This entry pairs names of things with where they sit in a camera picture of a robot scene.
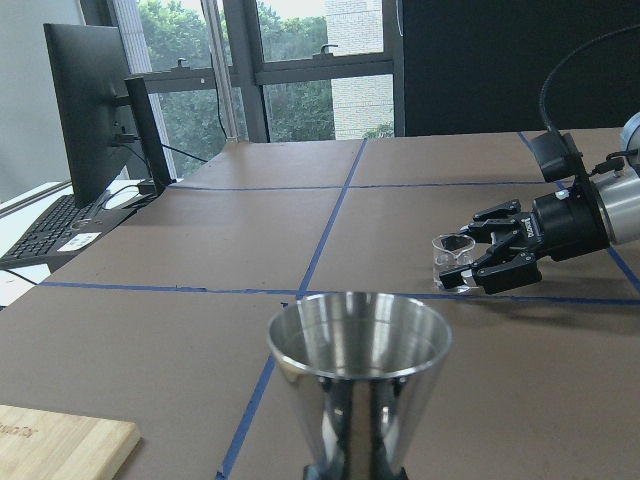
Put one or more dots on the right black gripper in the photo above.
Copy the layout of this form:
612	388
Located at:
561	228

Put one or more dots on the small clear glass cup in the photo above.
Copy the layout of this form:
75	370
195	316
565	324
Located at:
450	251

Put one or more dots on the steel double jigger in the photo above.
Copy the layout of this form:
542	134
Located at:
360	369

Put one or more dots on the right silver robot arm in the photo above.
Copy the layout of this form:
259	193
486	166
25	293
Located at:
599	209

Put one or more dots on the black computer monitor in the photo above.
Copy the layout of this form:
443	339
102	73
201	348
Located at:
105	110

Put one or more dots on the black keyboard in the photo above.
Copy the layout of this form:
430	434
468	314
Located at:
61	232

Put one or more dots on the wooden cutting board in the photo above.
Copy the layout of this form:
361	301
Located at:
38	444

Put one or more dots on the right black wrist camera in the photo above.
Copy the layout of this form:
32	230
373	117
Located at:
558	156

